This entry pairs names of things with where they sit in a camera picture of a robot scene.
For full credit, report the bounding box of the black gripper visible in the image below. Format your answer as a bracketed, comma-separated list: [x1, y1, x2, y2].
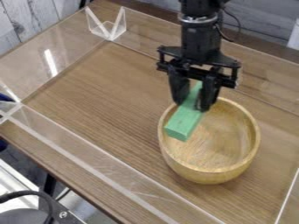
[155, 14, 243, 113]

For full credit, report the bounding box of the green rectangular block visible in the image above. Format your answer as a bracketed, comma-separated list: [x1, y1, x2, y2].
[163, 81, 203, 142]

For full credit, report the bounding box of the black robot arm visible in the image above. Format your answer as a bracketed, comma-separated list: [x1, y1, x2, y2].
[157, 0, 242, 112]

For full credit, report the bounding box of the wooden brown bowl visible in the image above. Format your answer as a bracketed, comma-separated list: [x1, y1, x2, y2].
[158, 97, 261, 185]

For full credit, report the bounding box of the blue object at left edge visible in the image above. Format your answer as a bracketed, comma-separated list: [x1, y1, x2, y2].
[0, 93, 15, 102]

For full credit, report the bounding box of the black table leg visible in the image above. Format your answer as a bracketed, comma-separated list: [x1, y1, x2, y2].
[43, 174, 58, 196]

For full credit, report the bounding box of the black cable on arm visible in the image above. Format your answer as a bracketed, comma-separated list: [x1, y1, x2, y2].
[214, 7, 243, 43]

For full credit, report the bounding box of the clear acrylic enclosure wall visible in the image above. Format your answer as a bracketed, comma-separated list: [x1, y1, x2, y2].
[0, 1, 299, 224]

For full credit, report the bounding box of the black metal bracket with screw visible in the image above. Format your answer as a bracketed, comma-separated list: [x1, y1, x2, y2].
[39, 194, 87, 224]

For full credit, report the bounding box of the black cable lower left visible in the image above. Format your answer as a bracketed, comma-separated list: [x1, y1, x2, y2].
[0, 190, 54, 224]

